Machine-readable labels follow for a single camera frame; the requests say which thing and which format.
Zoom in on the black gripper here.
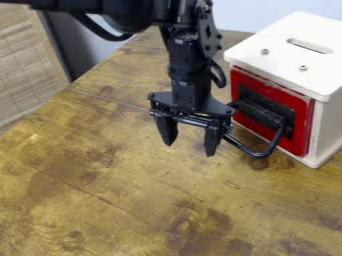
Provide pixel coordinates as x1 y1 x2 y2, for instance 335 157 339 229
148 60 235 157

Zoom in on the black metal drawer handle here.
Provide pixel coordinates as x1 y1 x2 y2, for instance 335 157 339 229
223 85 295 158

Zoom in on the red drawer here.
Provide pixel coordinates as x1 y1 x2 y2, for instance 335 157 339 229
229 66 315 157

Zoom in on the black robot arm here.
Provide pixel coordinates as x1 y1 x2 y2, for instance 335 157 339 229
0 0 234 156

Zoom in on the white wooden box cabinet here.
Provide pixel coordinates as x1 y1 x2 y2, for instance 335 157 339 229
223 12 342 168

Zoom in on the wooden slatted panel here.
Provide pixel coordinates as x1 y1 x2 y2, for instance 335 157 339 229
0 3 69 127

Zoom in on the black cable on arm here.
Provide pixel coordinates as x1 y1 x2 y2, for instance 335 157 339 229
208 59 228 89

